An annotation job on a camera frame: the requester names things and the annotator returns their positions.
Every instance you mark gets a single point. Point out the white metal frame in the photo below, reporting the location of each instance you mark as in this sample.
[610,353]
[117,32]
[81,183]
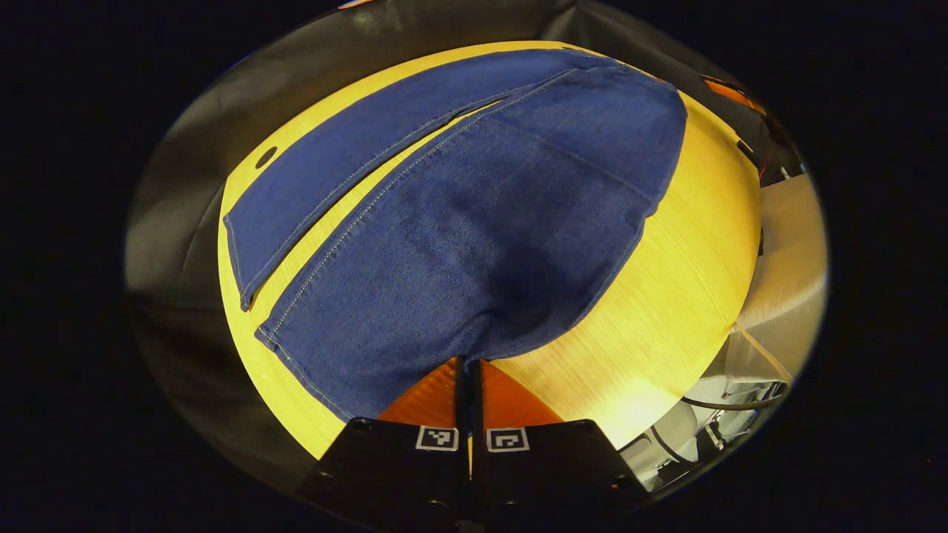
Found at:
[703,437]

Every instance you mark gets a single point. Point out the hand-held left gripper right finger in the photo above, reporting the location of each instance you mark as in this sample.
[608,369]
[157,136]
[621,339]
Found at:
[541,474]

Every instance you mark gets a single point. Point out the black round table grommet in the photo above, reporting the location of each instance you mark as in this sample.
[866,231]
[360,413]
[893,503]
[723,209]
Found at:
[265,157]

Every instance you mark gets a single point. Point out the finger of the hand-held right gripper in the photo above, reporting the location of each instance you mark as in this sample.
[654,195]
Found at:
[733,95]

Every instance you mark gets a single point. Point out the black backdrop cloth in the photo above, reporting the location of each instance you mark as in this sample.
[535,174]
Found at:
[178,222]

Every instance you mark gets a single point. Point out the blue denim jeans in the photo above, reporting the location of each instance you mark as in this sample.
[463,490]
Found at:
[474,244]

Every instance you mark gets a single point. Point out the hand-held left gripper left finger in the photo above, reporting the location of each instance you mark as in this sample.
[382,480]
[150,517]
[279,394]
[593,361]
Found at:
[415,474]

